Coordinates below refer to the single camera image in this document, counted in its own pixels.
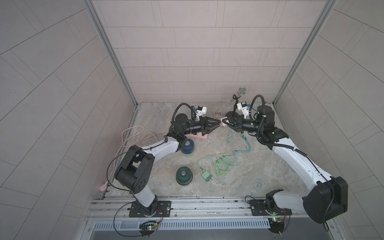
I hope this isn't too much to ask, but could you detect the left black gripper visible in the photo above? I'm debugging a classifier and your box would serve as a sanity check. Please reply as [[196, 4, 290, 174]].
[[179, 118, 217, 137]]

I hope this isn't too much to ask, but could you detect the pink power strip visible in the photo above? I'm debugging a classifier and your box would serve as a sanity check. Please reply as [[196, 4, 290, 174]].
[[186, 133, 208, 140]]

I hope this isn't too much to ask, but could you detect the teal charging cable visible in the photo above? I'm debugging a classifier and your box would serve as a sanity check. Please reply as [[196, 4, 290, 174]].
[[227, 130, 253, 157]]

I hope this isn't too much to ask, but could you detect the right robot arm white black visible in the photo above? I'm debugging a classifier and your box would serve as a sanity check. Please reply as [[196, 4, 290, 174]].
[[222, 95, 348, 224]]

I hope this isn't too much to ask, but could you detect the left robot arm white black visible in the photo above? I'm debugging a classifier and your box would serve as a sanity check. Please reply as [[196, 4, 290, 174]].
[[114, 103, 221, 215]]

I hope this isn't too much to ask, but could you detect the black microphone stand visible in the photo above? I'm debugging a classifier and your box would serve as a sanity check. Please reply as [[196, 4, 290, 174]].
[[225, 95, 239, 118]]

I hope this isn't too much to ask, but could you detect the small playing card box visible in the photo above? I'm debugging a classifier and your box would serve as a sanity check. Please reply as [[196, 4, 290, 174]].
[[214, 112, 223, 120]]

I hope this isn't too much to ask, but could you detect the silver microphone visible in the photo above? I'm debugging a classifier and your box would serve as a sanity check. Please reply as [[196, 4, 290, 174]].
[[231, 87, 247, 102]]

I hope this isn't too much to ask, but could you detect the green USB charger adapter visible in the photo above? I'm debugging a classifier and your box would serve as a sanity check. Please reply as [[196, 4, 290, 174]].
[[202, 170, 212, 182]]

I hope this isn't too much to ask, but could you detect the right controller board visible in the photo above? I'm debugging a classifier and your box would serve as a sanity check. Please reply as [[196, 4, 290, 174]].
[[268, 218, 286, 234]]

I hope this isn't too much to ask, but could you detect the left controller board green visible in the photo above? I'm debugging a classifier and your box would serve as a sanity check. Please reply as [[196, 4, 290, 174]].
[[139, 221, 160, 231]]

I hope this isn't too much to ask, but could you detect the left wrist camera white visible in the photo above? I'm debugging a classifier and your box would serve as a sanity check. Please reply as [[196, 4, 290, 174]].
[[195, 106, 207, 119]]

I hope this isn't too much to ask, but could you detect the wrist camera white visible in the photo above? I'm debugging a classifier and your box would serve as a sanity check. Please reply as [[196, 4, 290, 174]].
[[195, 106, 207, 119], [237, 102, 250, 119]]

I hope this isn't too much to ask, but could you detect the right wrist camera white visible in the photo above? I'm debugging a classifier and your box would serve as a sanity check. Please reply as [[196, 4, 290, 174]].
[[237, 102, 250, 119]]

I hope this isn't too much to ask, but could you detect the blue cordless meat grinder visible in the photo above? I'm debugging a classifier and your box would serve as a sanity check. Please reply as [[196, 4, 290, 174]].
[[181, 139, 195, 155]]

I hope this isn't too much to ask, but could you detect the light green charging cable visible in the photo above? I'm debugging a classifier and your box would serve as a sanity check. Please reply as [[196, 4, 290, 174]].
[[197, 153, 238, 177]]

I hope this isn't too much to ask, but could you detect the green cordless meat grinder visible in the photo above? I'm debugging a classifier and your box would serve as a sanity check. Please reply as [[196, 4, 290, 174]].
[[176, 167, 193, 186]]

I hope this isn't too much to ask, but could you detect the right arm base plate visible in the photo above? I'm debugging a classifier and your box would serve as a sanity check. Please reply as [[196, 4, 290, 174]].
[[247, 199, 292, 217]]

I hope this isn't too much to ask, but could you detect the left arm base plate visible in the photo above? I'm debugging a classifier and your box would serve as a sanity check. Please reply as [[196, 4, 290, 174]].
[[129, 201, 172, 218]]

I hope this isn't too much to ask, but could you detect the aluminium rail frame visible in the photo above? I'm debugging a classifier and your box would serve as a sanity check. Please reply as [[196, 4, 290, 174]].
[[83, 196, 337, 223]]

